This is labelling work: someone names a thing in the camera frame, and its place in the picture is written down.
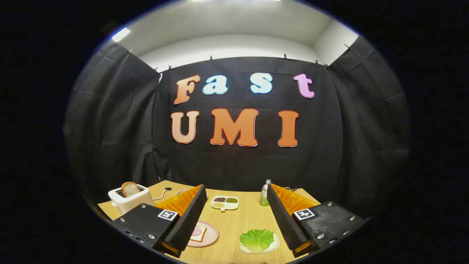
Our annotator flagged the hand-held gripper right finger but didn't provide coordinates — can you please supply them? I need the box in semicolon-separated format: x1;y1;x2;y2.
267;183;371;258

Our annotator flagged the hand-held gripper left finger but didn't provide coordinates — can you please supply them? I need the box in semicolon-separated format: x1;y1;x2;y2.
110;184;208;258

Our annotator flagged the green lettuce leaf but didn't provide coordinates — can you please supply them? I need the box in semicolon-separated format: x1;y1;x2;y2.
240;229;275;253

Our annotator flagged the toasted bread slice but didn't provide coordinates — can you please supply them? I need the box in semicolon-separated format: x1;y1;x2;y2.
121;181;141;198

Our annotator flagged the bread slice under ham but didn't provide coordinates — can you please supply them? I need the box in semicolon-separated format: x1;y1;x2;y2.
190;225;207;242

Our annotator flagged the white square plate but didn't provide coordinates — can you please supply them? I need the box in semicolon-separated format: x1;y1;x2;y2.
239;233;280;254

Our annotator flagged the pink round plate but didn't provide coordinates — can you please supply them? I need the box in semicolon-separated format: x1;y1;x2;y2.
187;220;219;248

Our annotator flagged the green and silver bottle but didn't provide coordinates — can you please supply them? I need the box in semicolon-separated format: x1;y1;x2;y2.
260;179;272;206

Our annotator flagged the white divided dish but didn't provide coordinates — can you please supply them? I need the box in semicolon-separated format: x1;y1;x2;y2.
210;196;239;212

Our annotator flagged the white toaster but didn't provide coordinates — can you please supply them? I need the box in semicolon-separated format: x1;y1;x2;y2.
108;184;156;215

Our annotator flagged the black backdrop cloth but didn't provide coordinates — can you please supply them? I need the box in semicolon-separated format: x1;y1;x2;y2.
64;35;411;220

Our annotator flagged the ceiling light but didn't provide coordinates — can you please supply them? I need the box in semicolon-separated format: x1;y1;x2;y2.
111;27;131;43

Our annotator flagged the white toaster cable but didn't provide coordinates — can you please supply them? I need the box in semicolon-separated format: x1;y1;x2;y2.
152;188;172;201

